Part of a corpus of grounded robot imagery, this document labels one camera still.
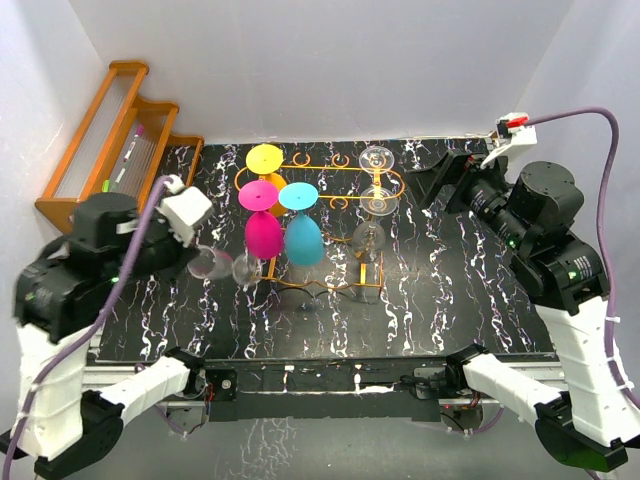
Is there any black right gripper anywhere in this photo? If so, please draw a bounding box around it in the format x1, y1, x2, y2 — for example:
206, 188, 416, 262
401, 146, 529, 252

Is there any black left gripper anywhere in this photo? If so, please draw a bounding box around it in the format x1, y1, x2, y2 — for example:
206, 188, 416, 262
107, 205, 202, 285

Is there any clear champagne flute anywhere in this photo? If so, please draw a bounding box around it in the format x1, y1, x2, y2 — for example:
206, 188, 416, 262
187, 245, 261, 286

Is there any short clear wine glass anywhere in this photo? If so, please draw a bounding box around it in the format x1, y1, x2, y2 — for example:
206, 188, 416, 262
351, 185, 398, 264

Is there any pink plastic wine glass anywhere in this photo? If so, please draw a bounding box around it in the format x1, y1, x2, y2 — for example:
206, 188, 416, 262
238, 180, 284, 260

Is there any blue plastic wine glass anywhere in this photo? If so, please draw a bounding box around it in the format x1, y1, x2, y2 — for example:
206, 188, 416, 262
279, 182, 324, 267

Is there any orange plastic wine glass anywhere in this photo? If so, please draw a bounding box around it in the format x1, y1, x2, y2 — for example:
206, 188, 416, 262
246, 144, 287, 191

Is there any tall clear wine glass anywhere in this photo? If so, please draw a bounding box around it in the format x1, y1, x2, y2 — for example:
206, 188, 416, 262
358, 146, 395, 173

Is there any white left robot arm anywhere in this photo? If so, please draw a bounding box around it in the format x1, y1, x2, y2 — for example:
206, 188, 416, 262
1, 187, 212, 479

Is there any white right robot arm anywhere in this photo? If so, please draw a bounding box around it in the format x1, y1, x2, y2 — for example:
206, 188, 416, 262
406, 149, 639, 473

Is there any orange wooden shelf rack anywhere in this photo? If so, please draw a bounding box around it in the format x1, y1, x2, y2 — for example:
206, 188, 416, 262
35, 60, 204, 233

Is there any purple capped marker pen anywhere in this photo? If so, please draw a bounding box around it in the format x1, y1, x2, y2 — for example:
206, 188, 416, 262
114, 124, 145, 185

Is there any black base bar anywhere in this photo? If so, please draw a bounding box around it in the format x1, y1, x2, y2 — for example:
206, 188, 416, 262
149, 357, 506, 424

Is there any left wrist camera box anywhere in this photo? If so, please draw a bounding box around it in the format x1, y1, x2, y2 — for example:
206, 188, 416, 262
157, 175, 213, 247

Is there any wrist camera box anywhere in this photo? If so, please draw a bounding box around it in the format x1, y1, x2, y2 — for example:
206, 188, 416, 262
157, 175, 213, 247
480, 112, 537, 170

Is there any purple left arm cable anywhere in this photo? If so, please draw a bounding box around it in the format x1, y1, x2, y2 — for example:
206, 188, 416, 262
0, 177, 191, 480

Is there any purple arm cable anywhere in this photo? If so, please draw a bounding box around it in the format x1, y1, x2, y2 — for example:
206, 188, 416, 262
0, 177, 191, 480
469, 105, 640, 480

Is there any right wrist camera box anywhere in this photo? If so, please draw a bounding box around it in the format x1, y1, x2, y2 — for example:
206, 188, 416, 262
480, 112, 537, 170

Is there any gold wire wine glass rack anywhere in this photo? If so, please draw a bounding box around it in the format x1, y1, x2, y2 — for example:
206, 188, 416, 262
234, 151, 406, 291

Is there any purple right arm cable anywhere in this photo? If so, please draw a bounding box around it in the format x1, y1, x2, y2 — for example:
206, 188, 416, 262
469, 105, 640, 480

